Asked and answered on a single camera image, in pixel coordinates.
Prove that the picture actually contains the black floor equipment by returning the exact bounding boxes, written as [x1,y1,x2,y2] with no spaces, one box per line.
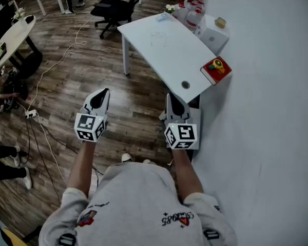
[2,67,29,110]

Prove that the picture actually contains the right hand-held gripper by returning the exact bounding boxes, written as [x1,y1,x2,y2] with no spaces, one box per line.
[158,92,198,150]

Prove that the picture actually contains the white floor cable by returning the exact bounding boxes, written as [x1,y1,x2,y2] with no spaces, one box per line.
[25,14,95,112]

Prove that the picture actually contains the white table leg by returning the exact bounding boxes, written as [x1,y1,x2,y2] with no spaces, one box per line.
[121,33,130,76]

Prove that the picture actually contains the clear-framed eyeglasses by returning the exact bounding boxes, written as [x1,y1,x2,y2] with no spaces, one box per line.
[150,31,167,48]

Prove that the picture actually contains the black strap buckle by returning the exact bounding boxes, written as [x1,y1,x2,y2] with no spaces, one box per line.
[203,229,220,240]
[58,233,76,246]

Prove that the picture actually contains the white water dispenser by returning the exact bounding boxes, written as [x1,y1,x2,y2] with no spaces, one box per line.
[195,14,230,56]

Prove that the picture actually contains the round white table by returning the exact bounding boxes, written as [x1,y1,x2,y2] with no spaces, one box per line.
[0,14,43,79]

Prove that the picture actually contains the yellow green handheld fan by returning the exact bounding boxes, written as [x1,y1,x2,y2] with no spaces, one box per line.
[208,58,225,74]

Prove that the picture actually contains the person's right forearm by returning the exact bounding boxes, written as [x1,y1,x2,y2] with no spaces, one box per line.
[172,147,204,202]

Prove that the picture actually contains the black office chair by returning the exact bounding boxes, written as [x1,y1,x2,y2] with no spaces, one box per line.
[90,0,155,39]

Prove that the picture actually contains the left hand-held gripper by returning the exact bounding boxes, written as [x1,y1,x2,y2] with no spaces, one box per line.
[74,88,110,142]

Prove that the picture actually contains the person's left forearm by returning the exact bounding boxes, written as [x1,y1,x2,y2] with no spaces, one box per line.
[66,139,97,198]

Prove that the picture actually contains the black floor cable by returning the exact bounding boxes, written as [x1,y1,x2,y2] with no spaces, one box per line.
[23,116,79,204]

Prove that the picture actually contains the red hardcover book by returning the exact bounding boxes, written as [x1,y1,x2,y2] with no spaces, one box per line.
[200,56,233,86]

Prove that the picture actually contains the person's grey printed shirt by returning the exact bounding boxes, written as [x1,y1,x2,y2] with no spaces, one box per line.
[38,161,238,246]

